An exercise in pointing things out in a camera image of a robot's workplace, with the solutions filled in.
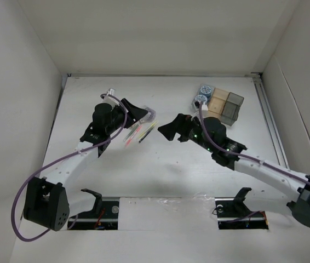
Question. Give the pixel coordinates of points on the yellow highlighter pen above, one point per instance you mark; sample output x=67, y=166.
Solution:
x=153, y=124

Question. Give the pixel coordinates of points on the grey plastic bin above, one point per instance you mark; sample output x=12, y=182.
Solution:
x=231, y=109

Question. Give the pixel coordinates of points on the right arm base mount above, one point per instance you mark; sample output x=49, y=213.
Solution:
x=232, y=215

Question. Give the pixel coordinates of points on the black pen refill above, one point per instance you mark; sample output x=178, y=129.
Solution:
x=145, y=134

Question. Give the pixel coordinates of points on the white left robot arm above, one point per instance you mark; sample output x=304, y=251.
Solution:
x=49, y=200

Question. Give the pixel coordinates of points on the pink highlighter pen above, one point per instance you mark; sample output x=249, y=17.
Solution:
x=132, y=137

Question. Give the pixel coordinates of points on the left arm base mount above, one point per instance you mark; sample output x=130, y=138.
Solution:
x=104, y=218

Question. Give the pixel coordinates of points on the aluminium rail on right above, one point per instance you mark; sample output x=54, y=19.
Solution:
x=272, y=131

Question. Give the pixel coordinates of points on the clear jar of paper clips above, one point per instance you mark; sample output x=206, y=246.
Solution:
x=149, y=117

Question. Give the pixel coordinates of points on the green highlighter pen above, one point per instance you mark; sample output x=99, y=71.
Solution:
x=133, y=129

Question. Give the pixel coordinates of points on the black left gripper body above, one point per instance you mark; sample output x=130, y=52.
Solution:
x=119, y=117

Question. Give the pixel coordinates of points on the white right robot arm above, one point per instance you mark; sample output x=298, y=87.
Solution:
x=234, y=157

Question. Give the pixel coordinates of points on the clear plastic bin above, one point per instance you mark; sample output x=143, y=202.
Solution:
x=192, y=106

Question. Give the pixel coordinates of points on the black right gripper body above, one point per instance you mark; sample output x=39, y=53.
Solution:
x=194, y=133

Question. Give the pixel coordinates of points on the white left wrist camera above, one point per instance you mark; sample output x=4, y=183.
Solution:
x=110, y=94

